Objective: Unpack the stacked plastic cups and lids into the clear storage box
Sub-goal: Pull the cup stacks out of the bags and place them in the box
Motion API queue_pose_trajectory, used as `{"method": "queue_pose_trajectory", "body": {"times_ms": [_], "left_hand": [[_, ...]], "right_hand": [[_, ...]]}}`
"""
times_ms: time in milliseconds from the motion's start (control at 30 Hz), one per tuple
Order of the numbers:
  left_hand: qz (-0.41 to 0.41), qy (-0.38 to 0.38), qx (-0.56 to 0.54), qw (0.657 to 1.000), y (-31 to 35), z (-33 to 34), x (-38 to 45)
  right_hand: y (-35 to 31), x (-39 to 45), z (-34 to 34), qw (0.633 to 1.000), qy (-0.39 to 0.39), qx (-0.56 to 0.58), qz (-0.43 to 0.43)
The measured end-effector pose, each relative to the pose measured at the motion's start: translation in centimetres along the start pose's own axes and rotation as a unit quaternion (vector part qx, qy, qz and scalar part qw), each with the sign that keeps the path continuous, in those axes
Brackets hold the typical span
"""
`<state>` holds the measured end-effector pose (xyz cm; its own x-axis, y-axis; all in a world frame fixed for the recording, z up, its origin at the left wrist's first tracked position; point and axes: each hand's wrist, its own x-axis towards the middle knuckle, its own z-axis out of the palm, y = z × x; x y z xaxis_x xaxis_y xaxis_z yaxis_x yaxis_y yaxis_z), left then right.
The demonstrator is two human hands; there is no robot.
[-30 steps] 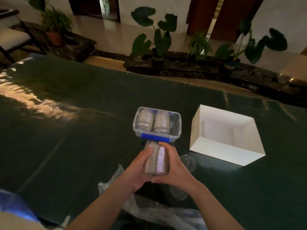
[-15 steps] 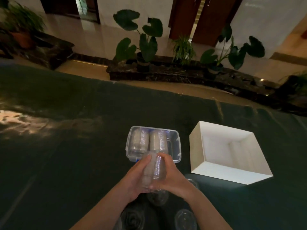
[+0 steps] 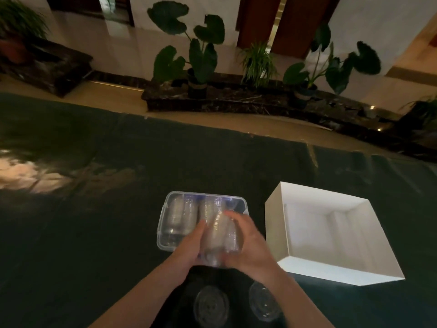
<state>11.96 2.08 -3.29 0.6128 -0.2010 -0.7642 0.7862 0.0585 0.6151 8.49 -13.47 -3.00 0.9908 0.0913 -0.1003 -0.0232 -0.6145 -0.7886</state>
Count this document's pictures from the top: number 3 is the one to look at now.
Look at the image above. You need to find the short dark marble ledge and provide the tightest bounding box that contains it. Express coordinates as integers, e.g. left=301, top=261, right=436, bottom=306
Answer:
left=0, top=37, right=93, bottom=98

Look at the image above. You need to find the white cardboard box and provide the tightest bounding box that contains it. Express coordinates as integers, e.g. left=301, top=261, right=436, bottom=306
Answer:
left=264, top=181, right=406, bottom=287

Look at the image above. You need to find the grassy potted plant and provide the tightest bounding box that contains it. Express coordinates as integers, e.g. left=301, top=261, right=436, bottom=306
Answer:
left=401, top=94, right=437, bottom=128
left=239, top=41, right=278, bottom=87

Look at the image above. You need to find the person's left hand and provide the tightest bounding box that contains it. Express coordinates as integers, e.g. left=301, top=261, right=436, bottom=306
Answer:
left=170, top=220, right=207, bottom=274

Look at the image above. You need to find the dark green table cover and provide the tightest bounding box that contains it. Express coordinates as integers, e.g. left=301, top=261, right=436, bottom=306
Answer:
left=0, top=92, right=437, bottom=328

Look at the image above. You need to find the clear plastic lid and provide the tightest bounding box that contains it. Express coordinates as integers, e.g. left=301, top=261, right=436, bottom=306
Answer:
left=193, top=285, right=230, bottom=328
left=248, top=282, right=282, bottom=322

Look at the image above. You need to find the person's right hand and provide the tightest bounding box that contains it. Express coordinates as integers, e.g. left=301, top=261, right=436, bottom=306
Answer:
left=221, top=210, right=284, bottom=287

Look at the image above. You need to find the long dark marble planter ledge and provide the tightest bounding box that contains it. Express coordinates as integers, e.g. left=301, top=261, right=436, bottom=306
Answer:
left=141, top=73, right=437, bottom=164

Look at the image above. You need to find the person's left forearm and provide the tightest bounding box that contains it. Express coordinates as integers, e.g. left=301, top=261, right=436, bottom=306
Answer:
left=88, top=257, right=193, bottom=328

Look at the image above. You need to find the brown wooden door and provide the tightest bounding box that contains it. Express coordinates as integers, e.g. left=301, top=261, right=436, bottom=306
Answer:
left=235, top=0, right=282, bottom=50
left=271, top=0, right=342, bottom=60

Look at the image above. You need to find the grassy plant terracotta pot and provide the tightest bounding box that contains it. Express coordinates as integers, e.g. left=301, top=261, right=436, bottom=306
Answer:
left=0, top=0, right=48, bottom=64

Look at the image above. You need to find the clear bin with blue latches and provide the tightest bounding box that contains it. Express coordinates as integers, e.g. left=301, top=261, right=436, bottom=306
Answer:
left=156, top=191, right=249, bottom=251

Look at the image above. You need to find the large-leaf potted plant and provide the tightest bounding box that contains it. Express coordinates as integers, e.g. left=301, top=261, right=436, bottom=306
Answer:
left=282, top=22, right=382, bottom=108
left=147, top=0, right=226, bottom=99

